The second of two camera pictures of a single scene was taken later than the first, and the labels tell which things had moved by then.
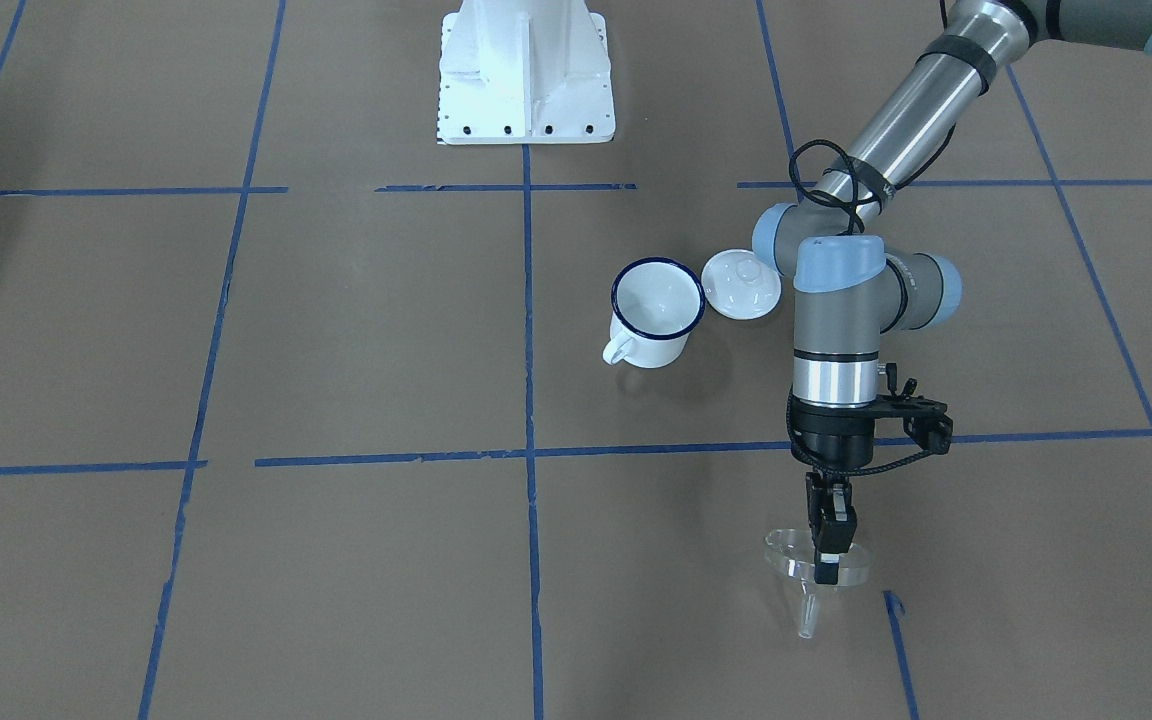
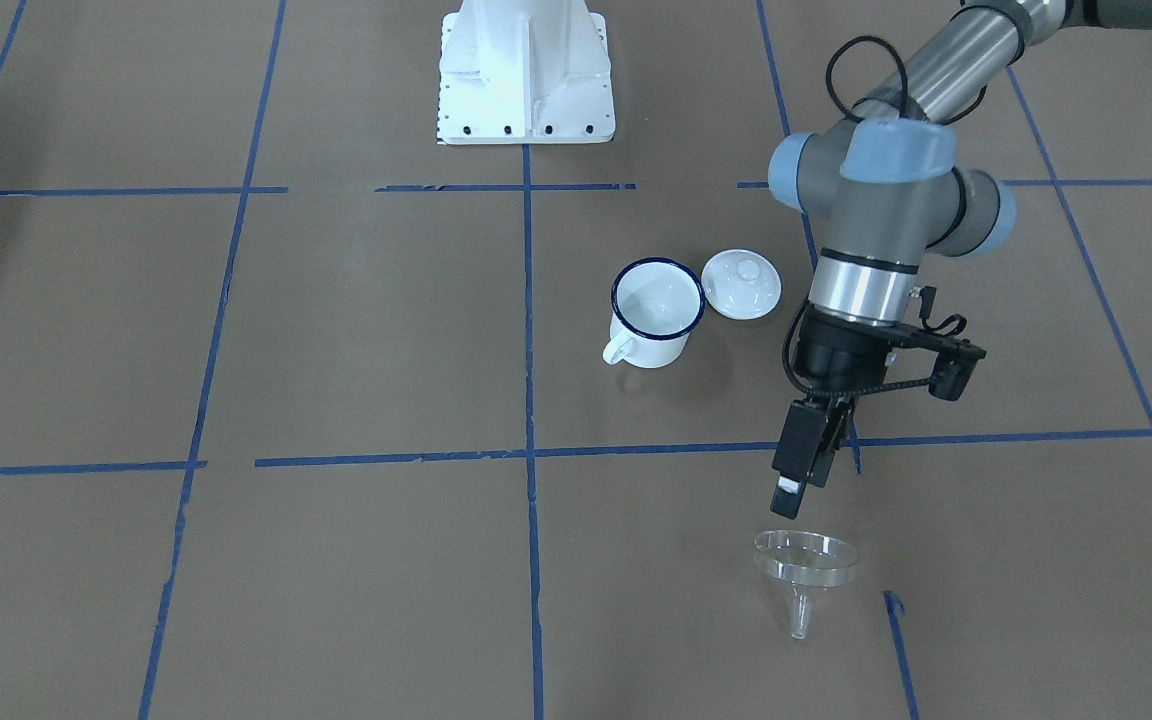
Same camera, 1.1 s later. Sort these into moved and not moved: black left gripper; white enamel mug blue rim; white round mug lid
Moved: black left gripper
Not moved: white enamel mug blue rim; white round mug lid
